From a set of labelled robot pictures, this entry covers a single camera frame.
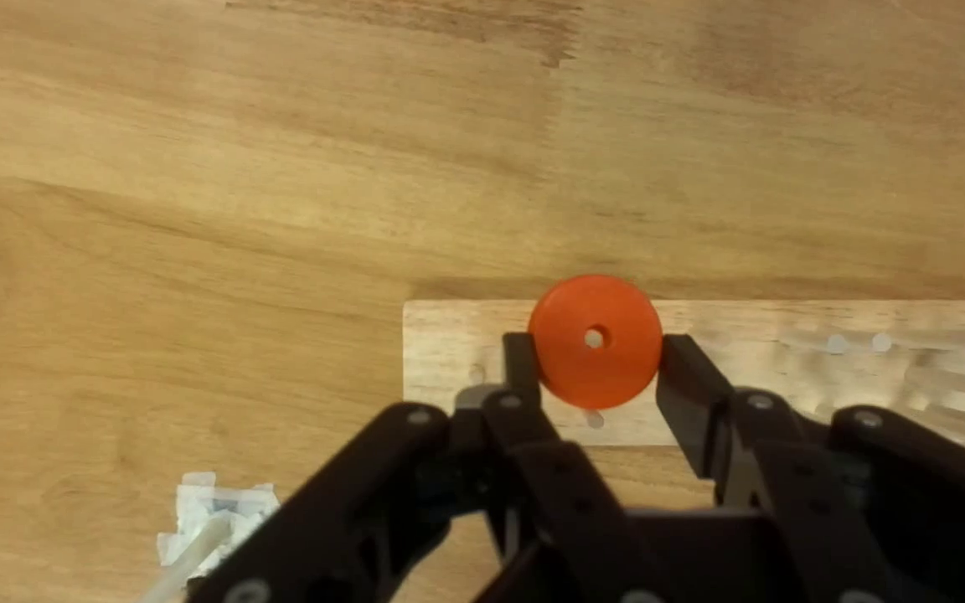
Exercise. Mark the orange disc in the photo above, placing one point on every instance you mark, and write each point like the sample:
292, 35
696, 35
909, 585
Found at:
598, 340

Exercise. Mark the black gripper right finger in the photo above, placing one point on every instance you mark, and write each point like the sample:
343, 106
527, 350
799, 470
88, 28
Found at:
861, 507

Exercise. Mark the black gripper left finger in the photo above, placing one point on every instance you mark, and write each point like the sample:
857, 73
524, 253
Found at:
391, 498

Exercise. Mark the wooden peg board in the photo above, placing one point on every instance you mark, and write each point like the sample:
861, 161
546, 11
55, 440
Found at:
820, 358

